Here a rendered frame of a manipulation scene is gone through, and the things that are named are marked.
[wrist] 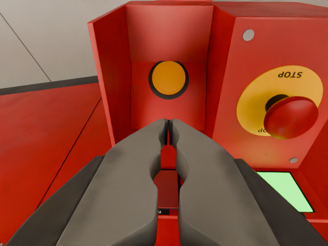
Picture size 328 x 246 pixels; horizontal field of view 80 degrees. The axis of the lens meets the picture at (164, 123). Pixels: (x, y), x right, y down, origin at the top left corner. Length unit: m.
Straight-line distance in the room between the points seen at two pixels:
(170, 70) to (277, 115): 0.12
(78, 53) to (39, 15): 0.20
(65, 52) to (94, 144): 0.62
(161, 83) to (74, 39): 0.85
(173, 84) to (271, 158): 0.14
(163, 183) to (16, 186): 0.43
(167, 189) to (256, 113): 0.11
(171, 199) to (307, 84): 0.16
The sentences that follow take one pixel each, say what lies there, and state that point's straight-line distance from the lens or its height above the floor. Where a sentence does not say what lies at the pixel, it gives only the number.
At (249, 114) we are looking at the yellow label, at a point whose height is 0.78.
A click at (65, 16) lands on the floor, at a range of 1.04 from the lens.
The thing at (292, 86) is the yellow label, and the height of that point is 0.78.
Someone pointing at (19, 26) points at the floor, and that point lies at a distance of 1.15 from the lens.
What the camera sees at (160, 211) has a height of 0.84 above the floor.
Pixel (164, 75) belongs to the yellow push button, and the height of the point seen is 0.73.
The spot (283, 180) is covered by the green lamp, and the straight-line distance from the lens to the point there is 0.25.
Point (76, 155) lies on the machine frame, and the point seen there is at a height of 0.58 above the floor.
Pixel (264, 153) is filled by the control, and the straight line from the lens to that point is 0.24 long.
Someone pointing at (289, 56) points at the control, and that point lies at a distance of 0.19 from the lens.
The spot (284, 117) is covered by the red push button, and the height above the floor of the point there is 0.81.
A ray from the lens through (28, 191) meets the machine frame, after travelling 0.55.
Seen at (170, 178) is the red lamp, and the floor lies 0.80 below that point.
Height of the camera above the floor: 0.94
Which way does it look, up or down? 54 degrees down
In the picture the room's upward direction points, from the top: 178 degrees counter-clockwise
